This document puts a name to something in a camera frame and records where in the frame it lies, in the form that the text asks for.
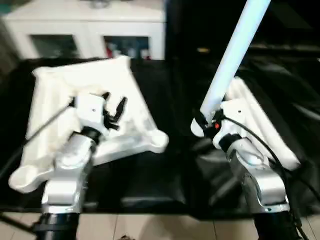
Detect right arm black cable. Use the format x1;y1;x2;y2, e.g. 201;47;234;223
223;116;318;240

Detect white plastic table top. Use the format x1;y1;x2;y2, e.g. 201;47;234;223
8;55;170;195

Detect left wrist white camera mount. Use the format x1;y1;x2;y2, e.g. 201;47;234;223
74;94;111;137

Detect black backdrop cloth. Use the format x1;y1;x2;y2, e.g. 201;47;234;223
164;0;320;58

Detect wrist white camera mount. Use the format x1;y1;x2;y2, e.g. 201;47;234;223
74;94;111;137
212;98;251;148

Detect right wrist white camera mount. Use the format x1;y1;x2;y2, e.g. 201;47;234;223
212;98;251;148

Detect black shiny mat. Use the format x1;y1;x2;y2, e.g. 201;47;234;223
0;56;320;221

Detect white glass-door cabinet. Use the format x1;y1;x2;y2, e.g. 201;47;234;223
2;0;167;61

